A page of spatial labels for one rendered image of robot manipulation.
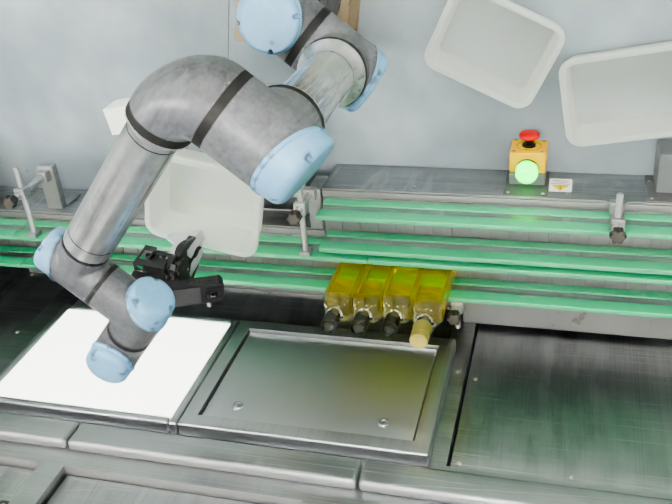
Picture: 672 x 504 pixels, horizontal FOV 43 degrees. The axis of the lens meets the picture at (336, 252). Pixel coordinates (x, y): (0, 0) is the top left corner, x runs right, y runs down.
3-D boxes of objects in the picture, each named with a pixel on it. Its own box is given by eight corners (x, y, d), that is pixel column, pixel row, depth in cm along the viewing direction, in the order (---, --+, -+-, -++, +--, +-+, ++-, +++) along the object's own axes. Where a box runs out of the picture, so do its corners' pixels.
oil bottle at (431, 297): (429, 272, 178) (410, 331, 160) (428, 249, 175) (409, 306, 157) (455, 274, 176) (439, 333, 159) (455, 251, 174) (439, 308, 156)
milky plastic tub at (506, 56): (528, 98, 168) (525, 114, 161) (426, 50, 169) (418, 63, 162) (572, 18, 159) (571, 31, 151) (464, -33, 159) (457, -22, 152)
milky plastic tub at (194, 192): (164, 132, 159) (144, 150, 152) (277, 158, 156) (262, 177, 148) (163, 213, 168) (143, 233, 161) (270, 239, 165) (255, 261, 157)
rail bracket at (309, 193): (309, 236, 181) (291, 266, 170) (301, 164, 172) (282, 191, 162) (322, 237, 180) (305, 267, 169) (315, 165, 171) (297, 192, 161)
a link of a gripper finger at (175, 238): (176, 215, 160) (156, 245, 153) (206, 220, 159) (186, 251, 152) (178, 227, 162) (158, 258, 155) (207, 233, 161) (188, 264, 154)
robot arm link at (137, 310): (101, 281, 125) (78, 319, 132) (163, 326, 126) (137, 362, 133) (129, 251, 131) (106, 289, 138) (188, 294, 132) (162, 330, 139)
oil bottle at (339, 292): (348, 267, 182) (321, 323, 165) (346, 244, 180) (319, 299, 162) (374, 269, 181) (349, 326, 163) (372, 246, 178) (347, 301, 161)
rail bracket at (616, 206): (605, 209, 161) (605, 244, 150) (608, 174, 157) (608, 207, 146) (627, 210, 160) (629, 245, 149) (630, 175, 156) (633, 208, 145)
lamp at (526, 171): (515, 179, 168) (513, 185, 166) (515, 158, 166) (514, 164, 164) (538, 180, 167) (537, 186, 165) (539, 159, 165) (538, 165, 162)
